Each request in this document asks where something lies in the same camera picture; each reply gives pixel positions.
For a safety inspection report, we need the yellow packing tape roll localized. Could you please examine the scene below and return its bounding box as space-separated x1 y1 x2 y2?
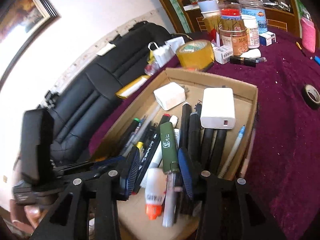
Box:
176 40 214 71

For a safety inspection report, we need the black marker with red cap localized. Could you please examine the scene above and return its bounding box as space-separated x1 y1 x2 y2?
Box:
157 113 171 131

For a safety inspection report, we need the clear jar with label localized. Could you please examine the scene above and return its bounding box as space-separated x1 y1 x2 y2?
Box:
219 27 249 56

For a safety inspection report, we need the black marker with white cap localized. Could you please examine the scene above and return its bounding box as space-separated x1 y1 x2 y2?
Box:
179 102 192 148

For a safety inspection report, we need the black marker with blue cap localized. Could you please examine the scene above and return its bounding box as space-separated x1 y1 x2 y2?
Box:
132 126 160 194

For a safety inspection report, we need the white paper bag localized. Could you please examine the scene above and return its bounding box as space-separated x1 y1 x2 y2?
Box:
148 42 175 68

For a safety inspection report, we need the small black yellow lighter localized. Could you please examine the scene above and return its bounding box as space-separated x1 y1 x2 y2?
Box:
296 42 307 57

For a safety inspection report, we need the white medicine bottle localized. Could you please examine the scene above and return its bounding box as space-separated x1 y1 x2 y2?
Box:
241 14 260 49

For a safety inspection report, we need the blue white tissue pack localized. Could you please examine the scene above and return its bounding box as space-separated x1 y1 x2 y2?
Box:
242 5 268 34

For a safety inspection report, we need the light blue capped pen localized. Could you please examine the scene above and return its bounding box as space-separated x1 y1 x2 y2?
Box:
217 126 246 178

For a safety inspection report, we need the large white power adapter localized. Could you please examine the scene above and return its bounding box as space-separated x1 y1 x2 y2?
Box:
200 87 235 129

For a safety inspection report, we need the framed wall painting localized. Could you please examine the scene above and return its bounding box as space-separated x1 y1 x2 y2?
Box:
0 0 60 63

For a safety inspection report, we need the cardboard tray box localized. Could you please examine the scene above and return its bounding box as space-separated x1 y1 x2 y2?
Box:
92 68 258 239

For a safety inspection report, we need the small white charger cube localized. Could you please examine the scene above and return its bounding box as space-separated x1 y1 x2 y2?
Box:
153 82 186 111

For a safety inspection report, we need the person's right hand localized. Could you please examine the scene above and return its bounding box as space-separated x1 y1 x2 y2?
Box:
10 199 48 234

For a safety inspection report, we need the white glue bottle orange cap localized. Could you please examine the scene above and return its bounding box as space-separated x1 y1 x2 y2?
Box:
145 168 167 220

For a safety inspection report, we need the green army marker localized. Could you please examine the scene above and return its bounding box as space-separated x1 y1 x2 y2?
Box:
160 122 180 174

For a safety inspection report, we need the black lipstick tube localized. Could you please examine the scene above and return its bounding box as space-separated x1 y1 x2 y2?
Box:
229 56 267 67

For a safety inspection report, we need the black leather sofa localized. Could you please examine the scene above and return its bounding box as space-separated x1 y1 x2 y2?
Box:
49 21 171 166

